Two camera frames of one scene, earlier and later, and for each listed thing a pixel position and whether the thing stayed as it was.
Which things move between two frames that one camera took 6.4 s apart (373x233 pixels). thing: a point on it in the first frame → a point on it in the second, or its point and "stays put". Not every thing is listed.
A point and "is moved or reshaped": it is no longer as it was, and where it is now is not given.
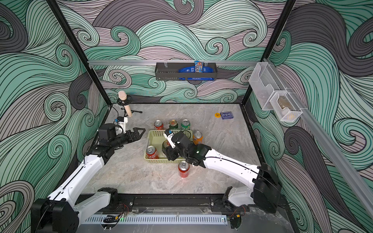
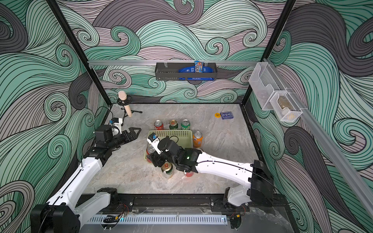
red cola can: [158, 124] stays put
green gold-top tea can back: [173, 124] stays put
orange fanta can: [197, 138] stays put
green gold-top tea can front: [165, 144] is moved or reshaped
